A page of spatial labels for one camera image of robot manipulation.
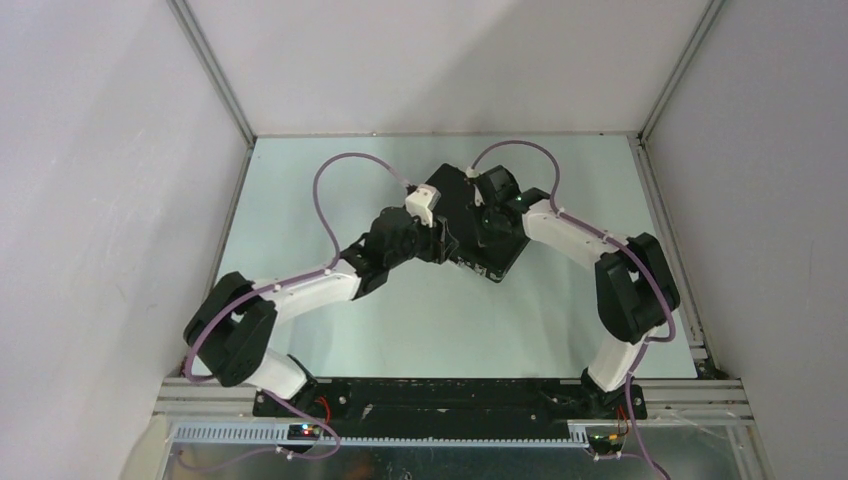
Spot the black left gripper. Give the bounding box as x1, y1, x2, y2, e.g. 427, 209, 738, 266
385, 210, 458, 270

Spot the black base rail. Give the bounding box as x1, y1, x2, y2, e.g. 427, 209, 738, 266
293, 377, 647, 441

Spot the black aluminium poker case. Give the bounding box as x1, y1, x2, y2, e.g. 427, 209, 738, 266
426, 163, 528, 283

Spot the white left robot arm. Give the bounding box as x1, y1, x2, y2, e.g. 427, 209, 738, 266
183, 207, 459, 417

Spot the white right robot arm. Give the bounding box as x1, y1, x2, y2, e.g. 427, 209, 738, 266
466, 166, 680, 418

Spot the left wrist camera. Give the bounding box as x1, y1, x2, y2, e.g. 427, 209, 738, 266
404, 184, 440, 228

